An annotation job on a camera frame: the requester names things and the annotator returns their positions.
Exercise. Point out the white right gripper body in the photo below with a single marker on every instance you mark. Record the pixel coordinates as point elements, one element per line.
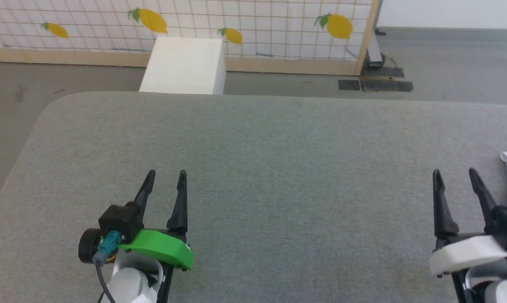
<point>468,252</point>

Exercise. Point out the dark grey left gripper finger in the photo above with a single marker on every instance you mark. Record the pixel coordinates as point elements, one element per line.
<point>146,189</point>
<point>179,206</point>

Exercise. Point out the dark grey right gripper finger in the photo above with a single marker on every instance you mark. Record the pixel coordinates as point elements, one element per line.
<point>483,195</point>
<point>443,210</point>

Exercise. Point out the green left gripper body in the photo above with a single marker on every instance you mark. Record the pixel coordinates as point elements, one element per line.
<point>161,248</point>

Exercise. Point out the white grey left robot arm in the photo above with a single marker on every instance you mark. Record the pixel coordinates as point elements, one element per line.
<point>131,284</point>

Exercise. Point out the grey fabric sofa surface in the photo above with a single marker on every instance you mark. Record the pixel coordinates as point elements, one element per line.
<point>278,168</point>

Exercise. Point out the white rectangular box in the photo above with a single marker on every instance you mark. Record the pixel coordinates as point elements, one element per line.
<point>186,67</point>

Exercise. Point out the long black floor tape patch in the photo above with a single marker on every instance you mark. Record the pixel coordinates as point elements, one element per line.
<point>386,85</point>

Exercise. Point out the small black floor tape patch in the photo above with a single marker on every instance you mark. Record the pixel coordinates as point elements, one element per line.
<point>349,84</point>

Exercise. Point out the grey metal panel stand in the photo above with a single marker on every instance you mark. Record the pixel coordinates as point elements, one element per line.
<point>374,50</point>

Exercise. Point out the lemon print grid panel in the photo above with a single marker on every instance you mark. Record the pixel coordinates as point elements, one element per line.
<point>253,25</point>

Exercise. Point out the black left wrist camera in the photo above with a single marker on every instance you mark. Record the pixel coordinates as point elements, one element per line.
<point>114,231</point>

